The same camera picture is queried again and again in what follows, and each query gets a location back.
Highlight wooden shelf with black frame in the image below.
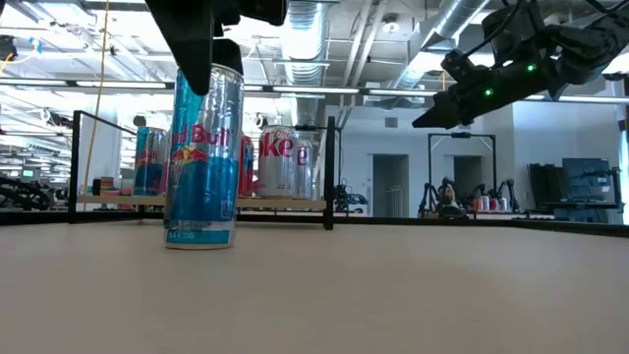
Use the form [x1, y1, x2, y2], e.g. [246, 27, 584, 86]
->
[68, 110, 336, 231]

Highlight red Fanta strawberry can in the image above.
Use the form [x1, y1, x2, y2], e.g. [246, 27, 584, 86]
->
[239, 135, 256, 198]

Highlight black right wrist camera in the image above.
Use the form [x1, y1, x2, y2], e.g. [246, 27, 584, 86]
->
[484, 0, 547, 63]

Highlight blue silver Red Bull can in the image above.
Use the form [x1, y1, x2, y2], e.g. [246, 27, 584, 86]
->
[163, 63, 246, 251]
[133, 126, 169, 197]

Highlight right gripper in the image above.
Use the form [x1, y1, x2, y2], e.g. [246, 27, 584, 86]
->
[411, 48, 559, 131]

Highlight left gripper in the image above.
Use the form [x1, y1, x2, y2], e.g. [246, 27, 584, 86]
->
[144, 0, 289, 97]

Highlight distant robot arms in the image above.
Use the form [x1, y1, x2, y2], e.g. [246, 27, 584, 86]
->
[417, 175, 523, 220]

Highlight distant black frame rig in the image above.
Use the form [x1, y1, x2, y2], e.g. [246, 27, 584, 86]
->
[427, 131, 496, 218]

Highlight colourful storage boxes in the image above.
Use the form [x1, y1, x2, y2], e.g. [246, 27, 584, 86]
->
[91, 169, 137, 199]

